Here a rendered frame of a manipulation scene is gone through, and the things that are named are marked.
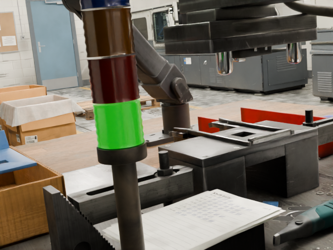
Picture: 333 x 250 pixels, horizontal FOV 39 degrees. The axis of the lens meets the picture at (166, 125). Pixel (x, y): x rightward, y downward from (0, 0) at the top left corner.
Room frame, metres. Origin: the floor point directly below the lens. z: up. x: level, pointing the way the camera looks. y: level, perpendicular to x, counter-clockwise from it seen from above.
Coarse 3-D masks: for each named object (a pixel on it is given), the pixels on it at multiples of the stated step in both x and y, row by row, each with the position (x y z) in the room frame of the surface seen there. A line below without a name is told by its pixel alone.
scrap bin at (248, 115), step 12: (240, 108) 1.01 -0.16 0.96; (252, 108) 0.98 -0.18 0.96; (204, 120) 0.93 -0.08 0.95; (216, 120) 0.90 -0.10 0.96; (252, 120) 0.98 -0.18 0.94; (264, 120) 0.95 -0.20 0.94; (276, 120) 0.92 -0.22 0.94; (288, 120) 0.89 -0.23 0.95; (300, 120) 0.87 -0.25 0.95; (324, 144) 0.78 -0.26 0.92; (324, 156) 0.78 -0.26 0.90
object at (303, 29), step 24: (192, 0) 0.63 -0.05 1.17; (216, 0) 0.59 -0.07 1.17; (240, 0) 0.55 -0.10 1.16; (264, 0) 0.52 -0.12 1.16; (288, 0) 0.55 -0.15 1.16; (192, 24) 0.57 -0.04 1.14; (216, 24) 0.55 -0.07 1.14; (240, 24) 0.57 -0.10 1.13; (264, 24) 0.59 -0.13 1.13; (288, 24) 0.61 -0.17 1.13; (312, 24) 0.64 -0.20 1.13; (168, 48) 0.62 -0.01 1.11; (192, 48) 0.58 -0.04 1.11; (216, 48) 0.55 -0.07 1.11; (240, 48) 0.57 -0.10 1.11; (264, 48) 0.61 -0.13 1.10; (288, 48) 0.63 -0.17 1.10
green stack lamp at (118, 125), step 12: (96, 108) 0.36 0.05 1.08; (108, 108) 0.35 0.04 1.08; (120, 108) 0.35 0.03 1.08; (132, 108) 0.36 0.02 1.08; (96, 120) 0.36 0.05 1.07; (108, 120) 0.35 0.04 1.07; (120, 120) 0.35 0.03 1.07; (132, 120) 0.36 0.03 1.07; (96, 132) 0.36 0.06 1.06; (108, 132) 0.35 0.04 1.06; (120, 132) 0.35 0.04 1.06; (132, 132) 0.35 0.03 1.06; (108, 144) 0.35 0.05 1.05; (120, 144) 0.35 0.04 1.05; (132, 144) 0.35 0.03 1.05
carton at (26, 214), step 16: (0, 176) 0.77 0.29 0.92; (16, 176) 0.76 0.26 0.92; (32, 176) 0.68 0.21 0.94; (48, 176) 0.61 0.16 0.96; (0, 192) 0.53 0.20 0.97; (16, 192) 0.54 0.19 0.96; (32, 192) 0.55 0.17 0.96; (64, 192) 0.57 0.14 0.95; (0, 208) 0.53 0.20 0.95; (16, 208) 0.54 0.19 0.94; (32, 208) 0.55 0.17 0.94; (0, 224) 0.53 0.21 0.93; (16, 224) 0.54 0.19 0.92; (32, 224) 0.55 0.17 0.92; (0, 240) 0.53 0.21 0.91; (16, 240) 0.54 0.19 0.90
